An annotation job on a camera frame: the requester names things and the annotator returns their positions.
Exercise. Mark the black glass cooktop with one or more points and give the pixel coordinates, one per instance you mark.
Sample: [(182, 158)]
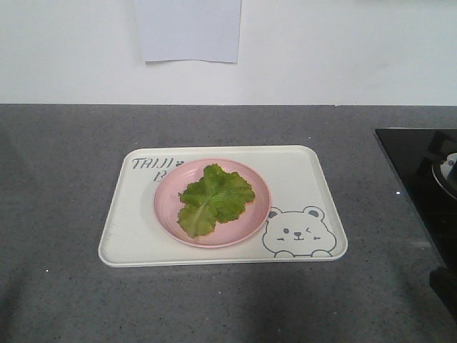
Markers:
[(412, 152)]

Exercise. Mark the white paper sheet on wall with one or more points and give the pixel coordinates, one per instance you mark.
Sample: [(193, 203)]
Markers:
[(189, 30)]

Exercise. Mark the cream bear print tray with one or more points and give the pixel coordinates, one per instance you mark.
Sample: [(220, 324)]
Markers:
[(302, 224)]

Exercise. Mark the pink round plate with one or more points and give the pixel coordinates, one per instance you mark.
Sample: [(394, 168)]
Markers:
[(167, 204)]

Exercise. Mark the silver stove burner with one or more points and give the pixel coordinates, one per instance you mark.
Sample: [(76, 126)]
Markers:
[(444, 172)]

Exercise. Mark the green lettuce leaf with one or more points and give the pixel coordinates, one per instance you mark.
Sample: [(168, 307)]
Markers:
[(217, 197)]

